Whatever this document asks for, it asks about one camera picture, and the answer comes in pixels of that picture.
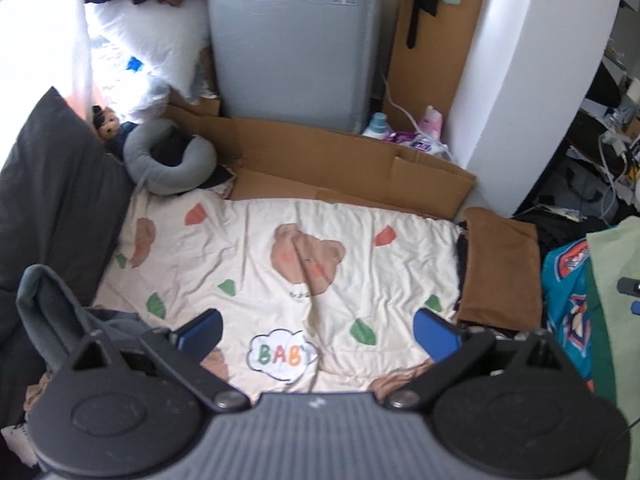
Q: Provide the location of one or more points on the brown teddy bear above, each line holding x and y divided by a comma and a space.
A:
107, 125

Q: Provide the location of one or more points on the white pillow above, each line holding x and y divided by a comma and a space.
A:
160, 40

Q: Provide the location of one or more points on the brown cardboard sheet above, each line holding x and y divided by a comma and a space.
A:
325, 160

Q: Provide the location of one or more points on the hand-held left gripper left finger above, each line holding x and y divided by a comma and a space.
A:
202, 331

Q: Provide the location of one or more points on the white bear print blanket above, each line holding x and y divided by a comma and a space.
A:
240, 250

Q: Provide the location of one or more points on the grey neck pillow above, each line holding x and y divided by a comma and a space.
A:
140, 165

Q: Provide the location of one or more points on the light green garment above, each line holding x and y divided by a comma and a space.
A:
612, 260

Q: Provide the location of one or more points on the teal printed garment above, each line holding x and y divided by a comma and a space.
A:
565, 300

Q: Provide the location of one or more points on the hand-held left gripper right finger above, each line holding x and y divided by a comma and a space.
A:
435, 334

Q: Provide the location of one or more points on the grey garment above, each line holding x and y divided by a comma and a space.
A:
45, 300

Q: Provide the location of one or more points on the tall cardboard panel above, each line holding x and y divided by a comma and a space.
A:
445, 85

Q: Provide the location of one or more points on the brown printed t-shirt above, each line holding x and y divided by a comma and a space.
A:
500, 270

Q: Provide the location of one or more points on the pink bottle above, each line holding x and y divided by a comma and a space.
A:
432, 122

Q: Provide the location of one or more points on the black hanging cloth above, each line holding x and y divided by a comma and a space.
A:
425, 0

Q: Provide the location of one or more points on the purple and white packet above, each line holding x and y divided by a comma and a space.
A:
415, 141

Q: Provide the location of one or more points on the dark grey pillow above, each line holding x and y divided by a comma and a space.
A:
55, 200

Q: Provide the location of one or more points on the black bag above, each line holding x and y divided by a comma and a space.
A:
575, 185

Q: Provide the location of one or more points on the crumpled clear plastic bag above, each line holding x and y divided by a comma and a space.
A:
120, 80

